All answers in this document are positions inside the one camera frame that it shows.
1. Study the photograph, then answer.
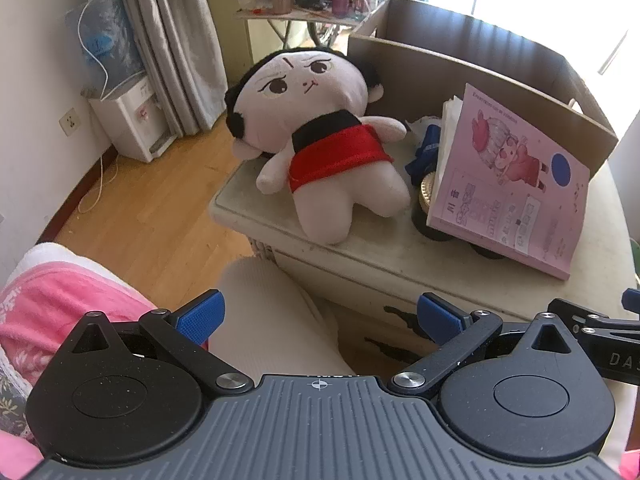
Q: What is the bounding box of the black jar gold lid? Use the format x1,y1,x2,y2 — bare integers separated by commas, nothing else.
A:
411,172,453,242

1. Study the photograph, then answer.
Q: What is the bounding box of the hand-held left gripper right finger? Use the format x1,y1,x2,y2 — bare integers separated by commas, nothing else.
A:
389,292,581,401

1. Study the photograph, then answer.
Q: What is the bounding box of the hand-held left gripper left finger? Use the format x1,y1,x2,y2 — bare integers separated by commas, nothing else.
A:
66,289,253,396

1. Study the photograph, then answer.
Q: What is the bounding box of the blue wet wipes pack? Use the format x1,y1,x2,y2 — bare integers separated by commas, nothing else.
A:
405,117,444,186

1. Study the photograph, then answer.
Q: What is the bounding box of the pink plush doll red skirt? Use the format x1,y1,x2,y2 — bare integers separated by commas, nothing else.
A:
223,45,412,246

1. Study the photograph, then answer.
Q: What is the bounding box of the pink floral blanket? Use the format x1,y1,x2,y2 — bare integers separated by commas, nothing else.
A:
0,242,161,467

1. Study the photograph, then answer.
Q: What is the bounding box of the pink printed booklet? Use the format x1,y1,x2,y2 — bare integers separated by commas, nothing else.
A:
426,82,592,281

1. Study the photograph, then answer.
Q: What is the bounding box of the cluttered folding table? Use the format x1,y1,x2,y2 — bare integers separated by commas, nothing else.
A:
232,0,392,51

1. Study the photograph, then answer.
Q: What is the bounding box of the brown cardboard box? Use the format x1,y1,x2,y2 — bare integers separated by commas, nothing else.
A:
346,0,620,181

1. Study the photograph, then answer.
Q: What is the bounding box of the white wall socket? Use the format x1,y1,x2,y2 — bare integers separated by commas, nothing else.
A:
60,107,83,136

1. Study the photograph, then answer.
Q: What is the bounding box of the white water dispenser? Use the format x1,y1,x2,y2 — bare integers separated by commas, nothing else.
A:
89,75,177,163

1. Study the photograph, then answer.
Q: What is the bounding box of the white cable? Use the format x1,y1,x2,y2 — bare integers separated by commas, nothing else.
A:
77,0,119,213

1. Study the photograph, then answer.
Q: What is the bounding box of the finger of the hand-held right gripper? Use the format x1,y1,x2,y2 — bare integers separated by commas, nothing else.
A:
547,298,640,343

